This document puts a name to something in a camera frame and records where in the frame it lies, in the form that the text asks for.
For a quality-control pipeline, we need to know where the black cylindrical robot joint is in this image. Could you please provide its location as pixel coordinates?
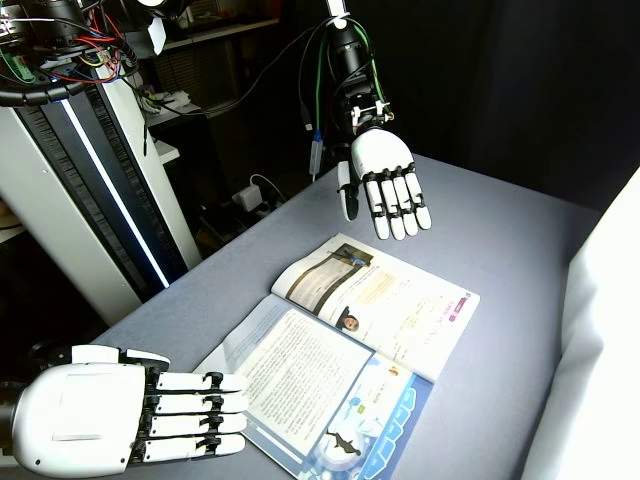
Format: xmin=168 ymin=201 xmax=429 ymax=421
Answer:
xmin=27 ymin=0 xmax=101 ymax=49

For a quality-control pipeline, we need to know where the white robot lift column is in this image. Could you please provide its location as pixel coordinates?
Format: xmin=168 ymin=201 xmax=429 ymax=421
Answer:
xmin=0 ymin=74 xmax=202 ymax=327

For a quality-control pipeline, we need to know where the textbook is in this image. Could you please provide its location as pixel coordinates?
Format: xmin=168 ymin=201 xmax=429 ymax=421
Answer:
xmin=193 ymin=232 xmax=482 ymax=480

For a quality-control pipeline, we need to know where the white power cable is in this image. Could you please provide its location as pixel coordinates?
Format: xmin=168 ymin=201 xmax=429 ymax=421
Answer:
xmin=248 ymin=173 xmax=287 ymax=207

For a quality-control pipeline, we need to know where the white power adapter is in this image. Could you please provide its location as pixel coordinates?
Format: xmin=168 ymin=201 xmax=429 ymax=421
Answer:
xmin=232 ymin=185 xmax=264 ymax=212

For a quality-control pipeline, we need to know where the green cable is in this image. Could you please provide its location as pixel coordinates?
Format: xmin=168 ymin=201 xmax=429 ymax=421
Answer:
xmin=357 ymin=19 xmax=391 ymax=109
xmin=314 ymin=29 xmax=334 ymax=134

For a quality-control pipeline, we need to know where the black cable with plug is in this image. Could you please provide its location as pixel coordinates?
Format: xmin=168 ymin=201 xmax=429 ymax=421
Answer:
xmin=297 ymin=29 xmax=331 ymax=133

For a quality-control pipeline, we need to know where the coloured wire bundle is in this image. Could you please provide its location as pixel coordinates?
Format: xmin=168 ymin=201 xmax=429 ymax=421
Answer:
xmin=44 ymin=19 xmax=139 ymax=84

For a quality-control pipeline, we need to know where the white paper tag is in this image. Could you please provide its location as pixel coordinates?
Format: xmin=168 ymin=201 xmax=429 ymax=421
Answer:
xmin=148 ymin=16 xmax=168 ymax=57

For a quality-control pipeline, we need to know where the grey table cloth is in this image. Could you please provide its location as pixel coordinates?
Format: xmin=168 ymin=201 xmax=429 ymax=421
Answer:
xmin=92 ymin=152 xmax=601 ymax=480

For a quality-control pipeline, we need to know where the black corrugated cable conduit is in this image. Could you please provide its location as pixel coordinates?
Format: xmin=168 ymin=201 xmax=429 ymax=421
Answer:
xmin=0 ymin=29 xmax=141 ymax=109

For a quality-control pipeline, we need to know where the white and blue usb adapter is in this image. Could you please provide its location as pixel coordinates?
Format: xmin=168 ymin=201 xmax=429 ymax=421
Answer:
xmin=309 ymin=128 xmax=325 ymax=177

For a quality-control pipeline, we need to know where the green circuit board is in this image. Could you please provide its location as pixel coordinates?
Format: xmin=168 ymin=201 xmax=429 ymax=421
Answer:
xmin=0 ymin=47 xmax=37 ymax=84

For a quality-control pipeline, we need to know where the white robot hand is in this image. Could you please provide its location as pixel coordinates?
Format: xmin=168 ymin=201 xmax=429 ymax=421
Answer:
xmin=10 ymin=342 xmax=250 ymax=479
xmin=335 ymin=127 xmax=433 ymax=242

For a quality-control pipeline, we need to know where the black curtain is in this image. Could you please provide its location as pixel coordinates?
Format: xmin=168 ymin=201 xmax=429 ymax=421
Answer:
xmin=279 ymin=0 xmax=640 ymax=212

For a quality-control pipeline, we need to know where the white shelf board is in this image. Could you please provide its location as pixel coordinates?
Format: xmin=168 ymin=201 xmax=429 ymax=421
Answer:
xmin=162 ymin=18 xmax=280 ymax=52

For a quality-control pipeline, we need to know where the white cloth backdrop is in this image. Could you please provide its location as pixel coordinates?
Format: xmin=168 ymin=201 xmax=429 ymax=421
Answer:
xmin=519 ymin=167 xmax=640 ymax=480

